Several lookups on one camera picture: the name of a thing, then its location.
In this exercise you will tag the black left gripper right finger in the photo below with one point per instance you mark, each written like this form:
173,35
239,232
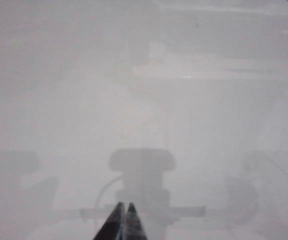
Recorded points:
135,226

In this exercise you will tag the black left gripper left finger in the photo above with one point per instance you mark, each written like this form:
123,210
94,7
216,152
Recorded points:
111,225

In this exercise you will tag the white glossy whiteboard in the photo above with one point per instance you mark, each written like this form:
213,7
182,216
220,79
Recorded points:
143,100

